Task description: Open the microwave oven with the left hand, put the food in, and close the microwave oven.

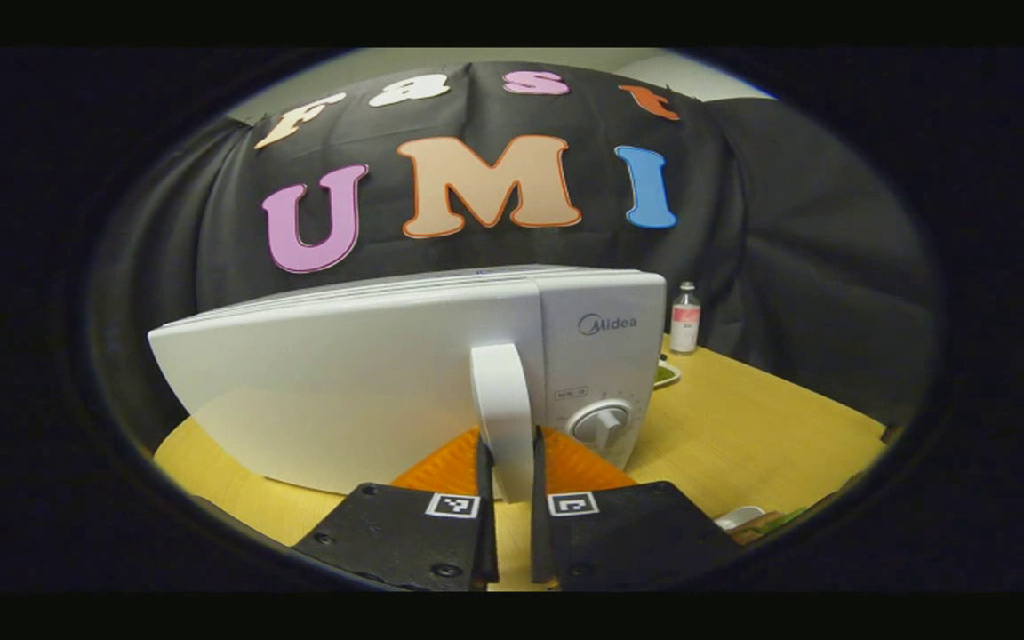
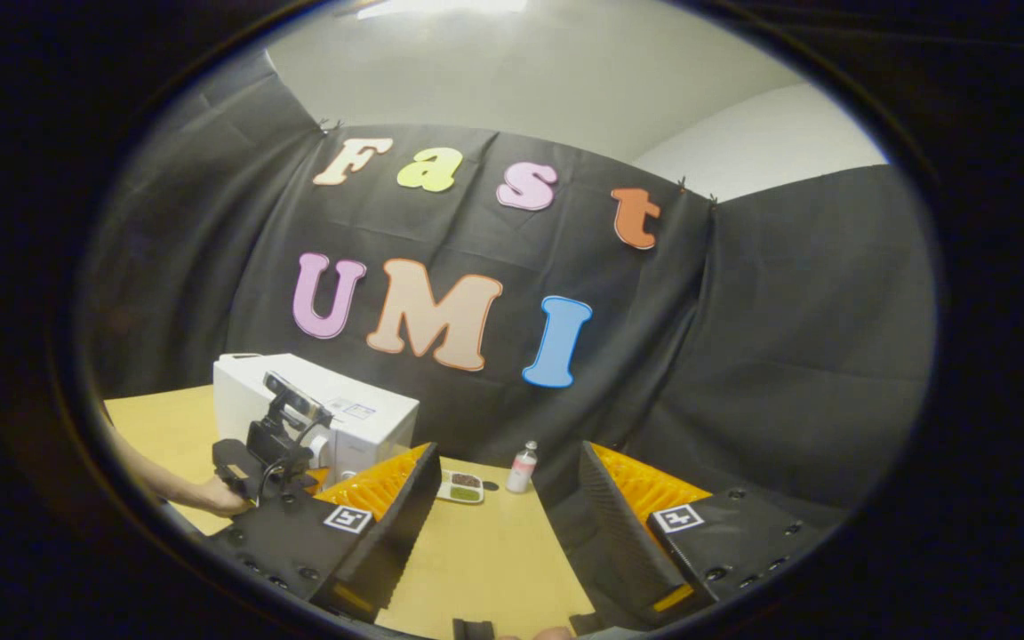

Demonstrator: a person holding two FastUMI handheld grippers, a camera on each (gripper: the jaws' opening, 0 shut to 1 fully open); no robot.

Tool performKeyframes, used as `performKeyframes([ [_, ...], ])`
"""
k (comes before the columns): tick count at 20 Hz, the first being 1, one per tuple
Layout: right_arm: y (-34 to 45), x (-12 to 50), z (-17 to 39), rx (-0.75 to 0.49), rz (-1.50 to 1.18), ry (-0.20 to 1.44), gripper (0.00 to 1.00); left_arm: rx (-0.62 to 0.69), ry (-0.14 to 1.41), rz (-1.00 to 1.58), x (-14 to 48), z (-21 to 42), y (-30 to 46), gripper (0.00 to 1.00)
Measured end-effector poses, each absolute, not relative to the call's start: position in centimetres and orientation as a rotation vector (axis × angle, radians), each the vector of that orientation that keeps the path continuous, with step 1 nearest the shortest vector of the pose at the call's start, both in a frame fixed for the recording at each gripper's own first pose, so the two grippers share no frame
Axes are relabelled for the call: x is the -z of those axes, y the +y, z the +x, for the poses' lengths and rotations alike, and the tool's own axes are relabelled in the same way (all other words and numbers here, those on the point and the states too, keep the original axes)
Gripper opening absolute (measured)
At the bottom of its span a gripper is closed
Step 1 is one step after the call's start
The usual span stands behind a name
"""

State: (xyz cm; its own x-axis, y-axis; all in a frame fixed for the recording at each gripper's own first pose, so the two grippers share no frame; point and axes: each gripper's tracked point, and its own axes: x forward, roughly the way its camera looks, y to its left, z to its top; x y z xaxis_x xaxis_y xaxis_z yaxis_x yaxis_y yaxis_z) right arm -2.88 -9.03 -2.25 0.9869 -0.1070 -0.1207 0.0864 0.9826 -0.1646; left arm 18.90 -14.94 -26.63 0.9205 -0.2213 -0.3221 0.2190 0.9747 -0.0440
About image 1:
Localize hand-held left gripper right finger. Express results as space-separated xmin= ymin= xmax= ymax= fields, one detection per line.
xmin=530 ymin=425 xmax=744 ymax=592

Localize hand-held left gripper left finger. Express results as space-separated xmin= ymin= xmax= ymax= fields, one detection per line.
xmin=292 ymin=427 xmax=500 ymax=592

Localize white microwave oven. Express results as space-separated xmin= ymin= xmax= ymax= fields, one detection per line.
xmin=148 ymin=264 xmax=668 ymax=503

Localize lettuce sandwich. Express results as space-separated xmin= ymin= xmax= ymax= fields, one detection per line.
xmin=730 ymin=507 xmax=808 ymax=545

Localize white ribbed plastic tray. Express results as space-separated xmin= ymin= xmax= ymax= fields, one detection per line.
xmin=715 ymin=505 xmax=767 ymax=532

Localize clear bottle pink label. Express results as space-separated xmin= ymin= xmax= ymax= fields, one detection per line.
xmin=670 ymin=282 xmax=702 ymax=355

